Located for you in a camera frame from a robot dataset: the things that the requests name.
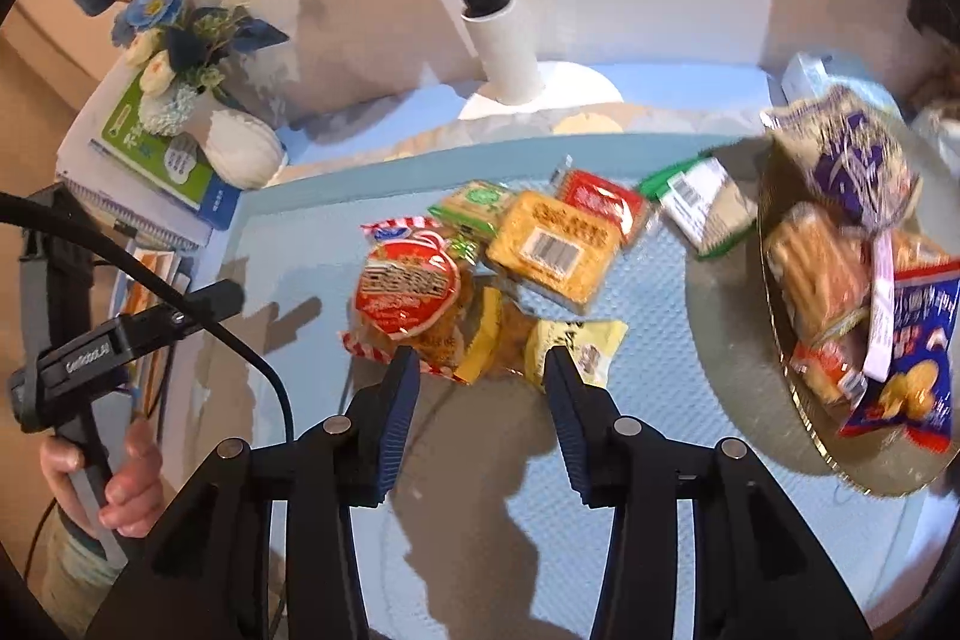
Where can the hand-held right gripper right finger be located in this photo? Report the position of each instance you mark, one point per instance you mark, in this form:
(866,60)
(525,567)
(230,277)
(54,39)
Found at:
(570,430)

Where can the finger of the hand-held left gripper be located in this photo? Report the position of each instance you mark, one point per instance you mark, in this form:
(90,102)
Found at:
(217,299)

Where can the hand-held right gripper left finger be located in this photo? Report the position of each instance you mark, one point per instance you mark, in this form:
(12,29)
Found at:
(397,430)

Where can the pale yellow snack packet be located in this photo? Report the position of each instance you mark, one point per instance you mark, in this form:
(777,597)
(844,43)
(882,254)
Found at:
(577,340)

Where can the red label cracker packet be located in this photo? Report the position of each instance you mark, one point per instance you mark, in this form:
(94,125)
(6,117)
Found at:
(409,287)

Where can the orange cake packet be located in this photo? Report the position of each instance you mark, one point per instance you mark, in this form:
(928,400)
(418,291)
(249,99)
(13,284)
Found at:
(555,250)

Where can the gold round tray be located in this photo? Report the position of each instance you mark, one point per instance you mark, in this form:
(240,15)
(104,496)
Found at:
(825,441)

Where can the green white snack packet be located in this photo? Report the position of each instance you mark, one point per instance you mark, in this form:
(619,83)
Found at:
(705,201)

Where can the person's left forearm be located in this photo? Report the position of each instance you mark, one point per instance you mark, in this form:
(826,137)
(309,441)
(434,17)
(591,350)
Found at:
(67,565)

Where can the person's left hand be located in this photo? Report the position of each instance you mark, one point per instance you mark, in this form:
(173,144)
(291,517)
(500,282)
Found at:
(139,490)

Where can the pile of flat books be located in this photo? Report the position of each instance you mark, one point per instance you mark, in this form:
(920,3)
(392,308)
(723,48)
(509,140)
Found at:
(154,257)

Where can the blue textured mat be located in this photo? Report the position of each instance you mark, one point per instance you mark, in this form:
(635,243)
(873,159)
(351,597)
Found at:
(315,250)

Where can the white spiral notebook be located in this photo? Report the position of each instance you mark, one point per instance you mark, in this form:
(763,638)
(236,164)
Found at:
(142,212)

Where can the green cover book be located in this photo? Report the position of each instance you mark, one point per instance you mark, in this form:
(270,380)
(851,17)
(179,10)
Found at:
(161,160)

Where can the white ribbed vase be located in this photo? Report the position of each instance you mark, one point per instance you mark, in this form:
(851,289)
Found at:
(244,149)

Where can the artificial flower bouquet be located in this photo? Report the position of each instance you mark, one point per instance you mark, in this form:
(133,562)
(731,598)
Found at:
(172,25)

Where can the clear bread stick packet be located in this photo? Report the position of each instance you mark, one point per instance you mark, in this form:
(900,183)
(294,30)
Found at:
(810,265)

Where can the blue red snack packet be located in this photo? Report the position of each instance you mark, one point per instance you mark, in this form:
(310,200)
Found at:
(922,325)

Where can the dark purple snack bag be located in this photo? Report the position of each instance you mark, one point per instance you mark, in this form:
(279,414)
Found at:
(847,160)

